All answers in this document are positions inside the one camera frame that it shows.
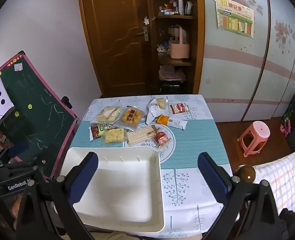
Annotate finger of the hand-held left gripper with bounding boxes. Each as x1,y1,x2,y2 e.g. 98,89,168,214
0,142,30,163
0,153,53,177

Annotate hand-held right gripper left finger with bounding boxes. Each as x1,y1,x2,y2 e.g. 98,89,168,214
15,152,98,240

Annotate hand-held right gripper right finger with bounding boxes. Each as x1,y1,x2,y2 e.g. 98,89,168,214
198,152,281,240

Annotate white plastic tray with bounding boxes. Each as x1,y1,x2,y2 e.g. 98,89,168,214
59,147,165,233

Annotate dark red snack packet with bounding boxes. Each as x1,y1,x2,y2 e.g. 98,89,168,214
89,124,105,141

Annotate clear packet of yellow crackers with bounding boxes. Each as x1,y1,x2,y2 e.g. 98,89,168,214
102,127,128,145

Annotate round red snack packet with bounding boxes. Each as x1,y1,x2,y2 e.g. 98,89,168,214
154,132,170,147

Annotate clear packet of pale biscuits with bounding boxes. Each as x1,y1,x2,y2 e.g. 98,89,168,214
97,106,122,123

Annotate long tan wafer packet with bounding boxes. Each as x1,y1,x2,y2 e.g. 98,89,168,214
126,125,161,146

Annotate clear packet of yellow cubes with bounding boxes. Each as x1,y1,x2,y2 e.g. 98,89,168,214
118,107,145,128

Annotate white snack bag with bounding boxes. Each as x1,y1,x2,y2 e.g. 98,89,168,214
146,98,163,125

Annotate round wooden bed knob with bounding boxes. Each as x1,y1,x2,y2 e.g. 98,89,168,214
238,164,256,184

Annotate patterned blue white tablecloth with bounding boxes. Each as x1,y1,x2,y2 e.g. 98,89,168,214
70,94,240,239

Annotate pink plastic stool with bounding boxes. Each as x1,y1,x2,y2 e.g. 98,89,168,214
237,121,271,158

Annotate black clamp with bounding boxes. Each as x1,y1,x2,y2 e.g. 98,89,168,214
61,96,73,109

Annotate orange and white snack packet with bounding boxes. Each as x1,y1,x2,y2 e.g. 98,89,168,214
156,114,188,130

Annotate checkered white blanket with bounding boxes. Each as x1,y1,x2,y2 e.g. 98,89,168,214
252,145,295,230

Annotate red and white snack packet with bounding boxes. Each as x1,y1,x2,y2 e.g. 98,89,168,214
169,103,189,114

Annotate pink toy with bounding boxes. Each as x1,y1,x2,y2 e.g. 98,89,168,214
280,122,292,137

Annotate black bag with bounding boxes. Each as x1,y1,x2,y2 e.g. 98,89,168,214
160,81,188,93

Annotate floral sliding door wardrobe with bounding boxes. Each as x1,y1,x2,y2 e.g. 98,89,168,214
199,0,295,123

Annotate green bag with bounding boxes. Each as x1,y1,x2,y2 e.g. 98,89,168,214
283,92,295,123

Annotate folded pink cloths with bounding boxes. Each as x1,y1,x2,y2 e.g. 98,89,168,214
159,65,186,82

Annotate wooden corner shelf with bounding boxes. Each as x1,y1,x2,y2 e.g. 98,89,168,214
151,0,204,95

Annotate pink basket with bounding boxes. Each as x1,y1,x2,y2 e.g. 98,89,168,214
169,25,191,59

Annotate small shelf clutter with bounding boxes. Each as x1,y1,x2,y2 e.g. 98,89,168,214
157,40,170,55

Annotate brown wooden door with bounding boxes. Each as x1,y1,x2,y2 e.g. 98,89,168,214
77,0,156,98

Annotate group of small bottles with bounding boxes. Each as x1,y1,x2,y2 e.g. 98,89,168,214
159,0,194,16

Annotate green chalkboard with pink frame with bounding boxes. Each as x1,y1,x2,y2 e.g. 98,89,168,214
0,50,82,180

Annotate metal door handle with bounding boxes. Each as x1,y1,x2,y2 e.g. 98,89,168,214
137,26,149,41

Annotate wall poster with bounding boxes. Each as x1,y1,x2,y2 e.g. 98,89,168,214
214,0,255,39

